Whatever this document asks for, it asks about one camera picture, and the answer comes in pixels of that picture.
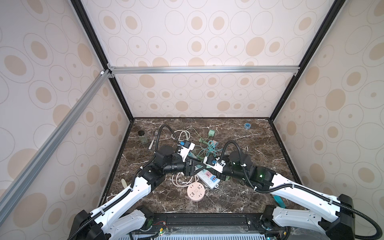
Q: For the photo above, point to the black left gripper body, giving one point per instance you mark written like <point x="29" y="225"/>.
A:
<point x="187" y="171"/>

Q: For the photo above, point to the round pink power socket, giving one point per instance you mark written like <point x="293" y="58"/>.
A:
<point x="196" y="192"/>

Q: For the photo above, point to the aluminium frame crossbar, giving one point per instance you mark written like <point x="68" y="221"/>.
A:
<point x="203" y="70"/>

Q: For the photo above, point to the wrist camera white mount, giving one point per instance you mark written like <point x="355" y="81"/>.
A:
<point x="214" y="164"/>
<point x="185" y="148"/>

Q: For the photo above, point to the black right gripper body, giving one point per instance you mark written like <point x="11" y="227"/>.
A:
<point x="227" y="170"/>

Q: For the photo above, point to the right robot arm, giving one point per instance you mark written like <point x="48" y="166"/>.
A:
<point x="327" y="214"/>

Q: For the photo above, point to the teal handled tool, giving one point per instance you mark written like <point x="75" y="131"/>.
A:
<point x="279" y="201"/>

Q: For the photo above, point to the white colourful power strip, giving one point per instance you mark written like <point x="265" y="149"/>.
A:
<point x="210" y="180"/>

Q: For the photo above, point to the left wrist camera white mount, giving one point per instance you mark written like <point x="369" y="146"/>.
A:
<point x="185" y="148"/>

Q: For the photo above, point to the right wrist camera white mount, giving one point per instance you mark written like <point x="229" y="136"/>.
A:
<point x="214" y="164"/>

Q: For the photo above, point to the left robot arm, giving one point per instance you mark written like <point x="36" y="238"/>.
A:
<point x="109" y="222"/>

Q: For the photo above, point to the glass spice jar black lid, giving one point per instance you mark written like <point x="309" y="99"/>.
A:
<point x="142" y="137"/>

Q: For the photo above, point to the aluminium frame left bar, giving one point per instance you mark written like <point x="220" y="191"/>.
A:
<point x="29" y="173"/>

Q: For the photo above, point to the blue tape roll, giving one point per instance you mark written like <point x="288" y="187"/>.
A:
<point x="247" y="126"/>

